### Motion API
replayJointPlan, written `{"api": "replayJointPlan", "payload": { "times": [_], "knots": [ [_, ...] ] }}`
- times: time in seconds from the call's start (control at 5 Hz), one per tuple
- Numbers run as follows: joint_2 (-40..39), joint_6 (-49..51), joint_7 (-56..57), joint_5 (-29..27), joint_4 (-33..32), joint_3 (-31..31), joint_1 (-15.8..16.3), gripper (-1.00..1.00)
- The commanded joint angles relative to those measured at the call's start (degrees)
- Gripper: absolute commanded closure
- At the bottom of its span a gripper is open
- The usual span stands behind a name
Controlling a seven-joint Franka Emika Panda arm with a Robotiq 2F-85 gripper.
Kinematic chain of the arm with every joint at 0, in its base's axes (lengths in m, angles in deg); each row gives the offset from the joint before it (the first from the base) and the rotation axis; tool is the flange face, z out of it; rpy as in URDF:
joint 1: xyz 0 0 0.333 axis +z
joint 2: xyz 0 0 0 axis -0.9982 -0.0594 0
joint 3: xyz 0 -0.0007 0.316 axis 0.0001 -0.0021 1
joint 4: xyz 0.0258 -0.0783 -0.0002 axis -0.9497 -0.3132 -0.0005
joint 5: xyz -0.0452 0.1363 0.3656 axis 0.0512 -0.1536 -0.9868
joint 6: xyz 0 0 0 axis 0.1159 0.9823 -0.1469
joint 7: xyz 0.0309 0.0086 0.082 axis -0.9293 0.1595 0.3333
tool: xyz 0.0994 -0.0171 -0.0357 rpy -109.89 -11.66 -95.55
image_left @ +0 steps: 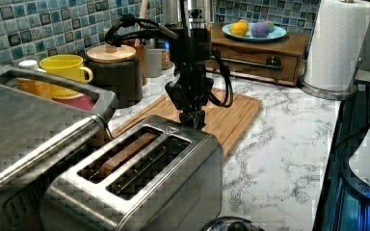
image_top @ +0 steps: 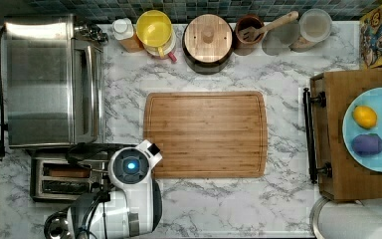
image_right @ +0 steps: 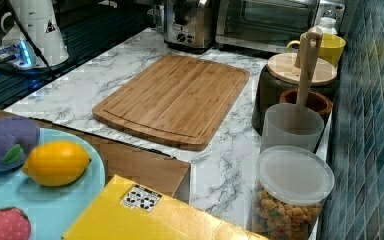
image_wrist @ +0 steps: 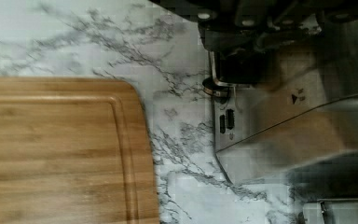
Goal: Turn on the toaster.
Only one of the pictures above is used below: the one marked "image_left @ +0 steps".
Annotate wooden utensil handle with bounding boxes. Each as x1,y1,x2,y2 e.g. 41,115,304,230
134,0,149,47

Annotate white paper towel roll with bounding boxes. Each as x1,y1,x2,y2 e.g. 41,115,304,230
304,0,370,91

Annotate grey cup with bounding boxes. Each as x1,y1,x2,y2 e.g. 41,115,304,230
145,49,162,78

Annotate brown utensil holder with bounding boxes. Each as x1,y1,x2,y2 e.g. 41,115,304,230
122,39,146,86

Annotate red bowl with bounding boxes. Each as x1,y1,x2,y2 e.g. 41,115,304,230
54,93,93,111

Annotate black canister with wooden lid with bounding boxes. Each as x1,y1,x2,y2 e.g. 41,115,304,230
86,43,143,109

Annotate yellow toy fruit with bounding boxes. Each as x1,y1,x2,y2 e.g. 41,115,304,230
229,21,249,37

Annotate wooden drawer box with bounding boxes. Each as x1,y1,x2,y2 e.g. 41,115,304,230
212,26,309,86

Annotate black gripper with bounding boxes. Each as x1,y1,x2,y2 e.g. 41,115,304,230
165,29,213,130

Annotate small white cup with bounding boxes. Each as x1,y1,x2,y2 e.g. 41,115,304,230
19,60,39,70

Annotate glass cereal jar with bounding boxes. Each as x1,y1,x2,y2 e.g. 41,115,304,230
161,49,172,70

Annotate steel pot lid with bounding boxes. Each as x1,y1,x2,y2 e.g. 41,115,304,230
200,216,265,231

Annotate silver two-slot toaster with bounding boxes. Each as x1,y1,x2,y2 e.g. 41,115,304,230
40,115,224,231

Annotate wooden toast slice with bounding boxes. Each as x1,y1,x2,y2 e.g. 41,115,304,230
98,133,157,177

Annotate purple toy fruit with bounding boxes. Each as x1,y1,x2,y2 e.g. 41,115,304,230
251,22,270,38

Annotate orange container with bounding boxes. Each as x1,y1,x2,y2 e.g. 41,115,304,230
16,78,52,99

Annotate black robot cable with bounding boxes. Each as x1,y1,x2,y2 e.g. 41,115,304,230
104,13,234,109

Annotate green toy fruit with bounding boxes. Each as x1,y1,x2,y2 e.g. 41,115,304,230
265,20,276,33

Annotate bamboo cutting board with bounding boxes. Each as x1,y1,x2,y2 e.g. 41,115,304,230
112,93,262,160

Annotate paper towel holder base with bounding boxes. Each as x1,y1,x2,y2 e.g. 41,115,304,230
297,58,362,101

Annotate yellow mug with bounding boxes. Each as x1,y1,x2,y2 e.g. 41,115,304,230
40,54,93,84

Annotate light blue plate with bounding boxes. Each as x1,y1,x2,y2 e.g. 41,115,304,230
222,21,287,42

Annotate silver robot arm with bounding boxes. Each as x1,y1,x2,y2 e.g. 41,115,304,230
163,0,214,130

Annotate stainless toaster oven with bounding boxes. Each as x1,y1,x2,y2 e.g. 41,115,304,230
0,65,119,231

